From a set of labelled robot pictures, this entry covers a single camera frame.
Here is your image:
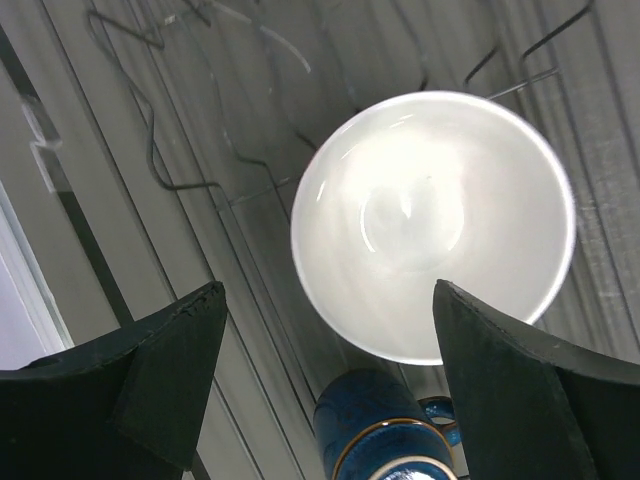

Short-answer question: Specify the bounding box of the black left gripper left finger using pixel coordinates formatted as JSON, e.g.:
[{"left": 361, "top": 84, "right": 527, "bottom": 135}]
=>
[{"left": 1, "top": 281, "right": 227, "bottom": 479}]

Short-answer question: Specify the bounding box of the red floral bowl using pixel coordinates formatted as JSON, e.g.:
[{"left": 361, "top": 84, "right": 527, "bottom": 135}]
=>
[{"left": 290, "top": 90, "right": 577, "bottom": 366}]

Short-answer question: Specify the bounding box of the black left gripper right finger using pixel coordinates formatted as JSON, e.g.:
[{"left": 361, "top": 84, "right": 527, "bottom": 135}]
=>
[{"left": 433, "top": 280, "right": 639, "bottom": 479}]

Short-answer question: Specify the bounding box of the black wire dish rack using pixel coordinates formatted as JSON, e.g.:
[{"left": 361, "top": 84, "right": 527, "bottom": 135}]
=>
[{"left": 1, "top": 1, "right": 639, "bottom": 479}]

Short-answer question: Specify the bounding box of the blue ceramic mug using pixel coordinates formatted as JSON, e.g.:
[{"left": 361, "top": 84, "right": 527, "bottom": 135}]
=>
[{"left": 313, "top": 369, "right": 461, "bottom": 479}]

